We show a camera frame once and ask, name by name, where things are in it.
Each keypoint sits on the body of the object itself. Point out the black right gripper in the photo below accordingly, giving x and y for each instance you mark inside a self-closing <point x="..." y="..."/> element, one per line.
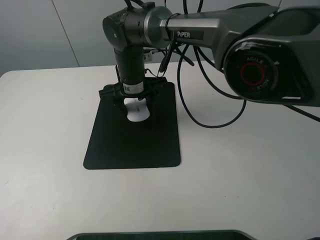
<point x="147" y="89"/>

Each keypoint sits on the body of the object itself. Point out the white computer mouse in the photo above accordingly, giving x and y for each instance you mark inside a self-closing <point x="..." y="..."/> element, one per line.
<point x="137" y="110"/>

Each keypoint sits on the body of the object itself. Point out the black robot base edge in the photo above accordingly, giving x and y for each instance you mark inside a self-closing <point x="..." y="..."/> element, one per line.
<point x="166" y="235"/>

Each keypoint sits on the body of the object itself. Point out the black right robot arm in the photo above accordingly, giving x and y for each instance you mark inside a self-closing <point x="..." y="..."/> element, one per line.
<point x="267" y="55"/>

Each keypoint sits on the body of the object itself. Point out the black mouse pad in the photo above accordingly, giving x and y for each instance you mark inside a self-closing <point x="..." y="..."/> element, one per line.
<point x="118" y="143"/>

